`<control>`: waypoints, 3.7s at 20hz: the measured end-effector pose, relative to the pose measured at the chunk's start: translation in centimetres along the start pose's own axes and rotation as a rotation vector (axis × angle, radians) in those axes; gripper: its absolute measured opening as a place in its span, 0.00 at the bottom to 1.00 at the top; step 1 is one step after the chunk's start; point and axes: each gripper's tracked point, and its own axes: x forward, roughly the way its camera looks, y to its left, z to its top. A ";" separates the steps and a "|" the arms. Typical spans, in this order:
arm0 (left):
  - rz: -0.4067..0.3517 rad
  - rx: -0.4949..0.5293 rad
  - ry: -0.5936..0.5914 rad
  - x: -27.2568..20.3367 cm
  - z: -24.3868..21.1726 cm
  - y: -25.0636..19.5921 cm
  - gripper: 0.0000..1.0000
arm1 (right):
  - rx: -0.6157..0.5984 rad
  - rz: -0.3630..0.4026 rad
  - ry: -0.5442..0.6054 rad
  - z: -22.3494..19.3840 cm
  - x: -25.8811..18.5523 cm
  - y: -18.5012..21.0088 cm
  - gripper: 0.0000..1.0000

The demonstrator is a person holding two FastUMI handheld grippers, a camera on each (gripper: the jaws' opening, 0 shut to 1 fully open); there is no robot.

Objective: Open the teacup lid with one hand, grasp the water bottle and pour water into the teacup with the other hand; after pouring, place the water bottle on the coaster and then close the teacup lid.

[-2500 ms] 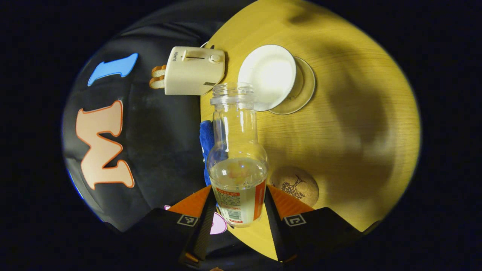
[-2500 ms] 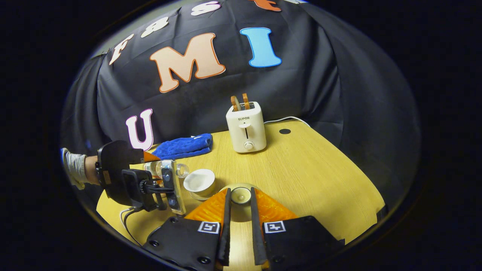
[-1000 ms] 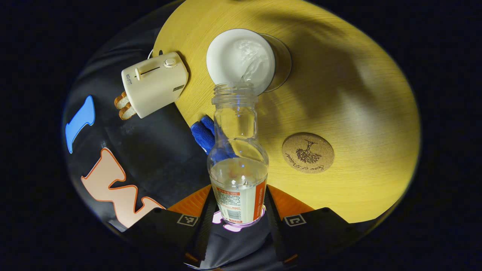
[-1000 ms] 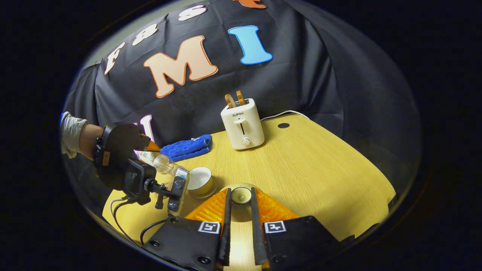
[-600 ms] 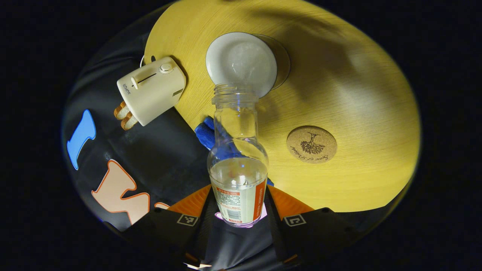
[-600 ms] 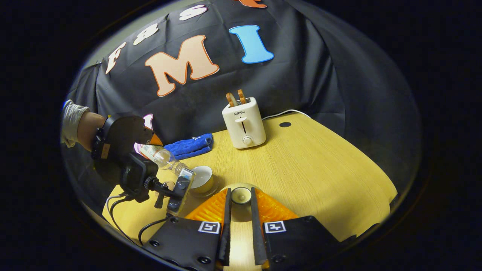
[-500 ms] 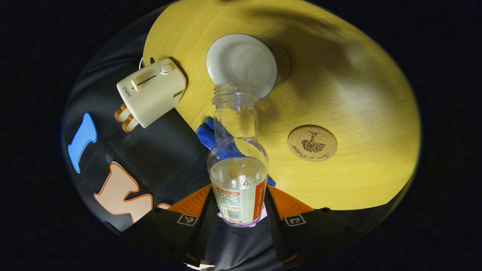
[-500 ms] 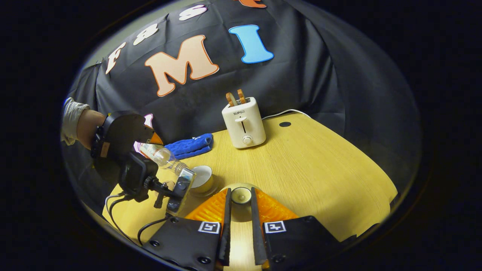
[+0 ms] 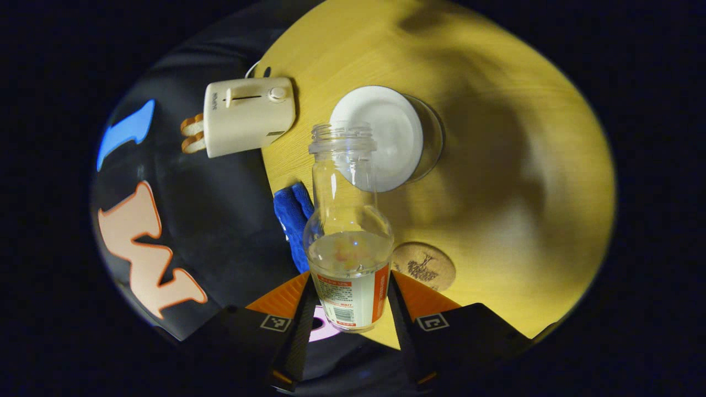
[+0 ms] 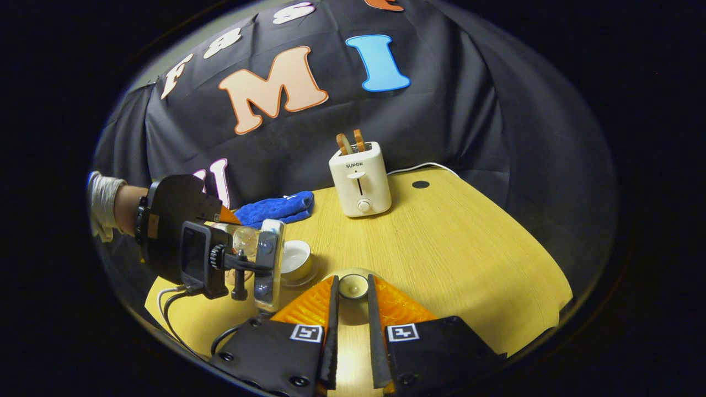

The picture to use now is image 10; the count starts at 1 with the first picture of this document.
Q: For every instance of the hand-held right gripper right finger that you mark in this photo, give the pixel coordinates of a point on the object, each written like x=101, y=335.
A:
x=376, y=342

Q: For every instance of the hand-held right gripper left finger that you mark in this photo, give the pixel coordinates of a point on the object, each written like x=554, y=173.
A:
x=332, y=331

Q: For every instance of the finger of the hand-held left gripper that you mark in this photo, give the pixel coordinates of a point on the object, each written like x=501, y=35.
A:
x=227, y=216

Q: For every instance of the white ceramic teacup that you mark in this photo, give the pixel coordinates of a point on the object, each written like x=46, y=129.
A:
x=295, y=259

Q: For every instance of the blue folded towel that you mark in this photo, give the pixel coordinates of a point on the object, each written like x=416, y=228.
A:
x=276, y=208

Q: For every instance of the white ceramic saucer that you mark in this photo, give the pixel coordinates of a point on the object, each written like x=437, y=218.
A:
x=313, y=275

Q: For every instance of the white toaster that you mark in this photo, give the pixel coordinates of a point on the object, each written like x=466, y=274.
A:
x=361, y=182

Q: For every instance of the black backdrop cloth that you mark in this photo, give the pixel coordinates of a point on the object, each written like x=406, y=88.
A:
x=441, y=121

